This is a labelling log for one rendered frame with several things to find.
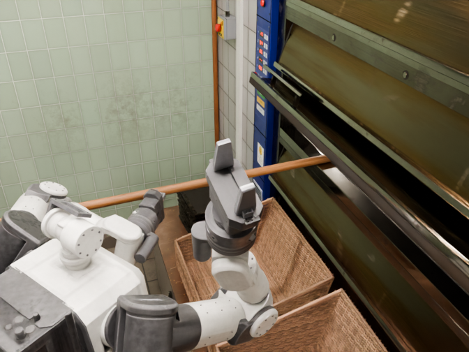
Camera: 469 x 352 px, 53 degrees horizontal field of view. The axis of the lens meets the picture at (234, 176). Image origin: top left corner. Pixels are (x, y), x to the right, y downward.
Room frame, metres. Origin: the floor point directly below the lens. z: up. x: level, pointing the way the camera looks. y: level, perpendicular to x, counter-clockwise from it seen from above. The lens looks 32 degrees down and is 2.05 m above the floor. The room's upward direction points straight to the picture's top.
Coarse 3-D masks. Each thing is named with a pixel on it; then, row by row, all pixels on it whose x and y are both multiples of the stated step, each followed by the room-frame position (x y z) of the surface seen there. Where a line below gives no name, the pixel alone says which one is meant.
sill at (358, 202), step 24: (288, 144) 1.71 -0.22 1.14; (312, 168) 1.51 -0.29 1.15; (336, 168) 1.45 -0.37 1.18; (336, 192) 1.34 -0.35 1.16; (360, 192) 1.30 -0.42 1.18; (360, 216) 1.19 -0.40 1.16; (384, 216) 1.17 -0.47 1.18; (384, 240) 1.07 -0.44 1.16; (408, 240) 1.05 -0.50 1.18; (408, 264) 0.96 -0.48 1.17; (432, 264) 0.95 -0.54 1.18; (432, 288) 0.87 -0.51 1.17; (456, 288) 0.86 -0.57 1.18; (456, 312) 0.79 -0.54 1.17
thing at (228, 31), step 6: (222, 18) 2.32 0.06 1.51; (228, 18) 2.32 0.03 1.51; (234, 18) 2.32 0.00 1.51; (228, 24) 2.30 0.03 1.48; (234, 24) 2.31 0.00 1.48; (222, 30) 2.31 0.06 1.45; (228, 30) 2.30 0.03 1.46; (234, 30) 2.31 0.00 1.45; (222, 36) 2.32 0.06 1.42; (228, 36) 2.30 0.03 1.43; (234, 36) 2.31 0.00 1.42
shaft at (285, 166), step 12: (324, 156) 1.49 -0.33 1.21; (264, 168) 1.41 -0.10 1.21; (276, 168) 1.42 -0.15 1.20; (288, 168) 1.43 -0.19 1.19; (192, 180) 1.33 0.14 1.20; (204, 180) 1.33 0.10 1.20; (132, 192) 1.26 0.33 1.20; (144, 192) 1.26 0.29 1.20; (168, 192) 1.28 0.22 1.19; (84, 204) 1.20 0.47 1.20; (96, 204) 1.21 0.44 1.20; (108, 204) 1.22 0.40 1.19
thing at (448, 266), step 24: (264, 96) 1.60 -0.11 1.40; (288, 96) 1.57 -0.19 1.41; (312, 96) 1.63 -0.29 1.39; (312, 120) 1.37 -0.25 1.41; (336, 120) 1.41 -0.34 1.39; (360, 144) 1.24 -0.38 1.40; (384, 168) 1.09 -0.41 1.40; (408, 192) 0.97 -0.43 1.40; (432, 192) 0.99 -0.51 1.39; (432, 216) 0.86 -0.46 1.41; (456, 216) 0.88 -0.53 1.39; (456, 240) 0.77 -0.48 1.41
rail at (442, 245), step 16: (256, 80) 1.68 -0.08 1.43; (336, 144) 1.15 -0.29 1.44; (352, 160) 1.06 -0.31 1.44; (368, 176) 0.98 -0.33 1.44; (384, 192) 0.91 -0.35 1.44; (400, 208) 0.85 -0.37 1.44; (416, 224) 0.79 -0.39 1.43; (432, 240) 0.74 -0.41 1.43; (448, 256) 0.70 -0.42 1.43; (464, 256) 0.69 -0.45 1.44; (464, 272) 0.65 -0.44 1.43
